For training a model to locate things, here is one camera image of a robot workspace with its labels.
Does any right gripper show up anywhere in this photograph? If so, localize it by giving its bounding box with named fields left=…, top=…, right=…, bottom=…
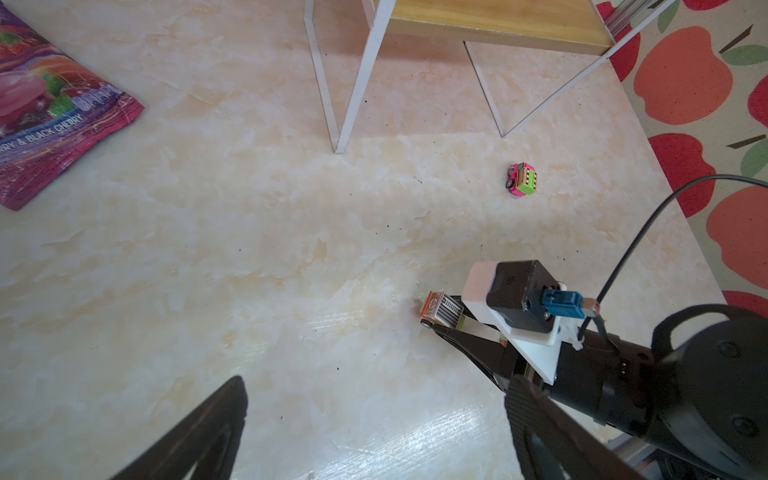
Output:
left=432, top=324, right=666, bottom=438

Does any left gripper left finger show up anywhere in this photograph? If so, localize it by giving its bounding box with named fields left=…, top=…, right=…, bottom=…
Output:
left=114, top=376, right=248, bottom=479

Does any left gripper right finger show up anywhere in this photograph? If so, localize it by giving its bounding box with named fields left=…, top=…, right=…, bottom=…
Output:
left=505, top=375, right=641, bottom=479

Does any yellow green toy car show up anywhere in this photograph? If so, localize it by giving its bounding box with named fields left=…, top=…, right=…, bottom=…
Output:
left=420, top=291, right=466, bottom=330

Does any wooden two-tier shelf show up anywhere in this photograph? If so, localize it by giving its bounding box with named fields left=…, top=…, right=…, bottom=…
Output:
left=302, top=0, right=676, bottom=155

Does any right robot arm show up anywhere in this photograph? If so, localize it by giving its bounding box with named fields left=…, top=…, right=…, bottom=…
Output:
left=434, top=304, right=767, bottom=479

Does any pink green toy car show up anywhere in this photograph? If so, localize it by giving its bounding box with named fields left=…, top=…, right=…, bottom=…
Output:
left=505, top=163, right=538, bottom=198

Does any purple candy bag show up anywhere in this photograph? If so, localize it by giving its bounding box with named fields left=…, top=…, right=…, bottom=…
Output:
left=1, top=6, right=144, bottom=211

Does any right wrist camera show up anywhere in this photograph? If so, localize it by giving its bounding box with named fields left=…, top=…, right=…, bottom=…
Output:
left=461, top=260, right=600, bottom=385

